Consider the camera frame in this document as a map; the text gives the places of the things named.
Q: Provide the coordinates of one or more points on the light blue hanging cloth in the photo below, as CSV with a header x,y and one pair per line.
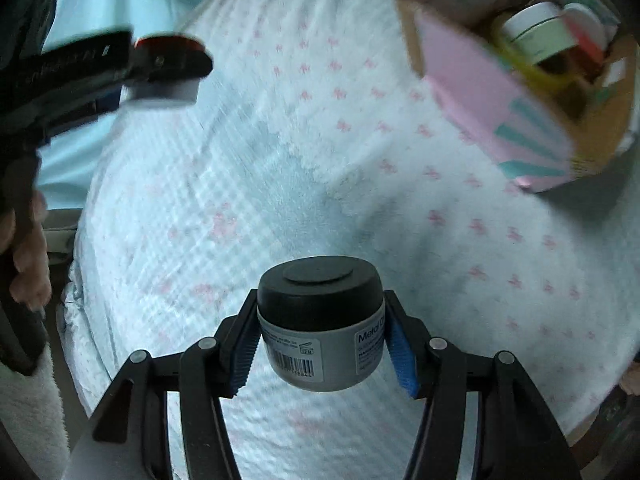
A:
x,y
69,161

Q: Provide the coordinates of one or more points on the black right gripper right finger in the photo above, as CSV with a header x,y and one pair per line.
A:
x,y
483,416

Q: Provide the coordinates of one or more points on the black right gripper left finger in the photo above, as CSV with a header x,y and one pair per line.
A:
x,y
127,433

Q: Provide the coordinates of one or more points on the person's left hand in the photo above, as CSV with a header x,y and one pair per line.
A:
x,y
31,287

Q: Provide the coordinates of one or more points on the cardboard box pink side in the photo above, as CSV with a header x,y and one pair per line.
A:
x,y
537,140

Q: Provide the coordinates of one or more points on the light green jar white lid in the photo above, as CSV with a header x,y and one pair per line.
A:
x,y
538,32

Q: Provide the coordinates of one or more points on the yellow tape roll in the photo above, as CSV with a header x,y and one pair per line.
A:
x,y
535,76

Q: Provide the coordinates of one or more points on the red and silver jar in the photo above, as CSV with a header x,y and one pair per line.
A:
x,y
174,94

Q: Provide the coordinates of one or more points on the grey jar black lid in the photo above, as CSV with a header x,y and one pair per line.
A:
x,y
323,321

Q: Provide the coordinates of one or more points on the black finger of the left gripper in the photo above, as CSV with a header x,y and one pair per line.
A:
x,y
165,66

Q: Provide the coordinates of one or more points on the red Marubi cosmetic box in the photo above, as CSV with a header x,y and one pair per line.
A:
x,y
590,36

